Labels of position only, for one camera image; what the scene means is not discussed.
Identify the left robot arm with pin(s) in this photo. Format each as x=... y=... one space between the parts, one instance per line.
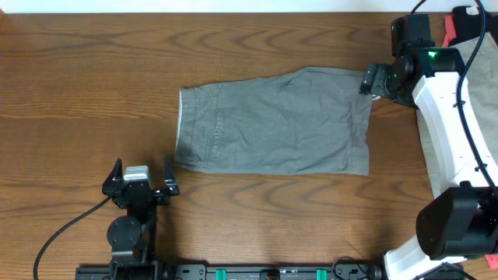
x=132 y=237

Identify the beige shorts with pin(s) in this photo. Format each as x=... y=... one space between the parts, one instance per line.
x=482 y=85

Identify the grey shorts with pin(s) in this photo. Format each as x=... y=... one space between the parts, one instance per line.
x=310 y=121

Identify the black garment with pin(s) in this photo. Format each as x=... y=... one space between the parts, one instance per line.
x=469 y=26

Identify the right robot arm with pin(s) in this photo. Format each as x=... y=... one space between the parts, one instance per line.
x=461 y=222

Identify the red cloth corner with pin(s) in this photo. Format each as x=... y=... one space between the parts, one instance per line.
x=492 y=260

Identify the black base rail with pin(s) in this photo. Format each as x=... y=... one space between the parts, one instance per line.
x=347 y=270

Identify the red garment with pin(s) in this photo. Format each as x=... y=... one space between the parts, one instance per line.
x=450 y=32

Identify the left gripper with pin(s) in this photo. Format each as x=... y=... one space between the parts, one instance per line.
x=171 y=191

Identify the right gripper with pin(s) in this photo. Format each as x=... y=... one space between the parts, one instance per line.
x=375 y=82

